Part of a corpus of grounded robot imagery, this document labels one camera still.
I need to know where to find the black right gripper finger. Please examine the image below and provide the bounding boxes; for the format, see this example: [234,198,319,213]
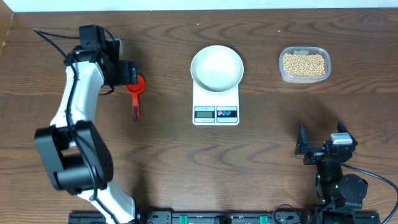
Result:
[294,124,308,155]
[337,121,349,133]

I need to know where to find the red plastic measuring scoop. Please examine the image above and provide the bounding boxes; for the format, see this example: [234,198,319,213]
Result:
[126,75,146,120]

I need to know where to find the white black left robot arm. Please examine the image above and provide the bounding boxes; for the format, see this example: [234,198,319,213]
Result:
[34,25,146,223]

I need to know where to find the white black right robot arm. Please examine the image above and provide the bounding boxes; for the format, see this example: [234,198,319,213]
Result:
[294,122,368,223]

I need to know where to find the white digital kitchen scale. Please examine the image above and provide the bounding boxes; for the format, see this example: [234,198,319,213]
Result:
[192,83,240,126]

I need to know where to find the cream round bowl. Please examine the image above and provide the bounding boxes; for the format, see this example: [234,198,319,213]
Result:
[190,45,244,93]

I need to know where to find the soybeans in container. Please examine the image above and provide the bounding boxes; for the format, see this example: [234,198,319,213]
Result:
[282,54,326,77]

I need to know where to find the clear plastic container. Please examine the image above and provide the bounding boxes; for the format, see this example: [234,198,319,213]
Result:
[279,47,331,84]

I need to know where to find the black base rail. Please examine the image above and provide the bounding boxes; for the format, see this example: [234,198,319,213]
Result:
[67,211,381,224]

